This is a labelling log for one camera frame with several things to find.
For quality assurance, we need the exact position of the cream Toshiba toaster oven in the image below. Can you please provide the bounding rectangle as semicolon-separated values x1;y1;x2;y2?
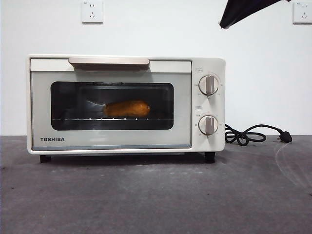
27;54;226;163

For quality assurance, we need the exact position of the yellow corn cob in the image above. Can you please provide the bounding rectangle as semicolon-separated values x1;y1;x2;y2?
103;98;151;117

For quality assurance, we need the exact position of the glass oven door with handle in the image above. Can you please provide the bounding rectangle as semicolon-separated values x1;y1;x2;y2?
30;57;193;149

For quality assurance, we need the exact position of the cream round oven knob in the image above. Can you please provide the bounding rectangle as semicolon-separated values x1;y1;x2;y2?
198;115;219;136
198;75;219;96

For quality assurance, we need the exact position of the white wall socket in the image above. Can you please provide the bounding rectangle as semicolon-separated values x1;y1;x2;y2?
81;1;104;24
292;1;312;25

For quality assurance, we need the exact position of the black power cable with plug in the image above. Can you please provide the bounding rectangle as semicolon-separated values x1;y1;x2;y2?
224;123;293;144

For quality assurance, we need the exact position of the metal wire oven rack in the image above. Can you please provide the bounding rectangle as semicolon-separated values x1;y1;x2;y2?
52;112;173;122

